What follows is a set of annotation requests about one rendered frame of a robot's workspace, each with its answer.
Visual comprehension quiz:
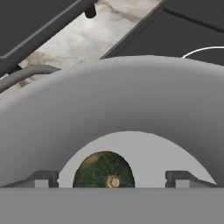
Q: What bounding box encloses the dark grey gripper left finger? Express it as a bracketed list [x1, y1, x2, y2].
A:
[0, 170, 60, 189]

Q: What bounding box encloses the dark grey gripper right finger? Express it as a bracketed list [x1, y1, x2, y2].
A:
[164, 170, 218, 189]

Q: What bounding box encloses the green squash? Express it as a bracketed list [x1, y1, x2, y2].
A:
[72, 150, 136, 189]

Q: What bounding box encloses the black hob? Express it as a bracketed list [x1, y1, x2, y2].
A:
[100, 0, 224, 67]

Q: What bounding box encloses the dark grey cupboard door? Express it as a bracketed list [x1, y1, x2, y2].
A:
[0, 0, 99, 77]

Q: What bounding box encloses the black round knob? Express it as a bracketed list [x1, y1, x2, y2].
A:
[84, 3, 97, 19]

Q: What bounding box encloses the grey curved pot handle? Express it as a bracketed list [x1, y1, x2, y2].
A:
[0, 64, 61, 94]

